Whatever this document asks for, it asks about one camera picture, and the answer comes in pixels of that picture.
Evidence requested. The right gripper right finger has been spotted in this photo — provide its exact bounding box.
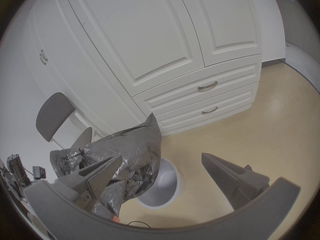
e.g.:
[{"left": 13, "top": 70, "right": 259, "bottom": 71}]
[{"left": 201, "top": 153, "right": 270, "bottom": 211}]

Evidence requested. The white trash bin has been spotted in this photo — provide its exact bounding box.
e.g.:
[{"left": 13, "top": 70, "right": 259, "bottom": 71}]
[{"left": 136, "top": 158, "right": 186, "bottom": 209}]

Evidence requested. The white chair with grey seat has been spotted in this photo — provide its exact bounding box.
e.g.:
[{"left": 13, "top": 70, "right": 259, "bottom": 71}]
[{"left": 36, "top": 92, "right": 100, "bottom": 151}]

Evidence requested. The black plastic bag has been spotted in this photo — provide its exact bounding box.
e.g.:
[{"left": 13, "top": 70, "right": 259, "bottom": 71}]
[{"left": 49, "top": 113, "right": 162, "bottom": 222}]

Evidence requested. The black cable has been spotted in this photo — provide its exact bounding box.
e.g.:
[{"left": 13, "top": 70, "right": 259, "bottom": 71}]
[{"left": 127, "top": 221, "right": 152, "bottom": 228}]

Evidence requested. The grey curtain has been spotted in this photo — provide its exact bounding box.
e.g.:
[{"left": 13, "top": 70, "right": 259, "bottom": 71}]
[{"left": 274, "top": 0, "right": 320, "bottom": 67}]

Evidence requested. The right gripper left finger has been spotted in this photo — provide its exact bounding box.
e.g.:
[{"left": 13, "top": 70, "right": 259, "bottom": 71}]
[{"left": 58, "top": 154, "right": 123, "bottom": 208}]

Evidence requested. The white wardrobe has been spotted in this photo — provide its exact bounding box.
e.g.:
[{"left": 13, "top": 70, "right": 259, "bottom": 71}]
[{"left": 21, "top": 0, "right": 263, "bottom": 146}]

